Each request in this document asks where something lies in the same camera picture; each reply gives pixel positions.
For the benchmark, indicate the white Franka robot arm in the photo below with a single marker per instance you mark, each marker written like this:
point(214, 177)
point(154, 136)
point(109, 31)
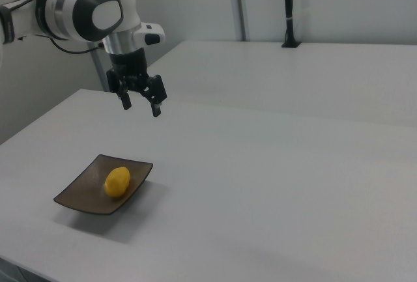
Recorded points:
point(104, 15)

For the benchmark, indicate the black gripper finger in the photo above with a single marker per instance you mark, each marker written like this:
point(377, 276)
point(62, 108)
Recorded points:
point(158, 90)
point(114, 81)

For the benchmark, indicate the brown square ceramic plate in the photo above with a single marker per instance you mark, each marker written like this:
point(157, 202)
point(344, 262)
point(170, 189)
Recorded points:
point(84, 194)

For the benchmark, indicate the black camera pole with base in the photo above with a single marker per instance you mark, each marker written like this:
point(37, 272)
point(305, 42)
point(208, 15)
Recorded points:
point(289, 2)

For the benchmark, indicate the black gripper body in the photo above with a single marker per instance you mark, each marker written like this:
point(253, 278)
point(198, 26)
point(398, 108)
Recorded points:
point(128, 64)

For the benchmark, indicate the yellow lemon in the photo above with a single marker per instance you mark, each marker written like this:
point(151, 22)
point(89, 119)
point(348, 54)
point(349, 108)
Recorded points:
point(117, 181)

